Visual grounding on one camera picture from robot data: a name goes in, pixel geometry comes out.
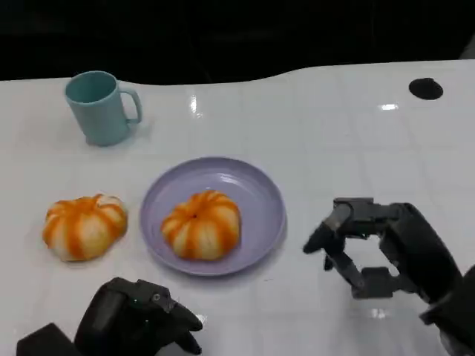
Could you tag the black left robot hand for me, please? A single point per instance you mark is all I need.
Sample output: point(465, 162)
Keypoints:
point(118, 322)

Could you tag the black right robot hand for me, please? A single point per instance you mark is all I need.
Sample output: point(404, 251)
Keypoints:
point(415, 248)

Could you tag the orange white toy bread roll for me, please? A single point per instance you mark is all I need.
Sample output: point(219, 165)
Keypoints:
point(84, 230)
point(202, 226)

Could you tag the black round table grommet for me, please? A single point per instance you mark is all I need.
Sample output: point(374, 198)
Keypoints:
point(426, 88)

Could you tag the lilac plate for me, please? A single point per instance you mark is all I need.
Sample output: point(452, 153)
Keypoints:
point(256, 207)

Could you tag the pale green mug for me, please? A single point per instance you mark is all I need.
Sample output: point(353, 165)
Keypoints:
point(102, 116)

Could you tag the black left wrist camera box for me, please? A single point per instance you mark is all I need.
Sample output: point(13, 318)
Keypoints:
point(46, 343)

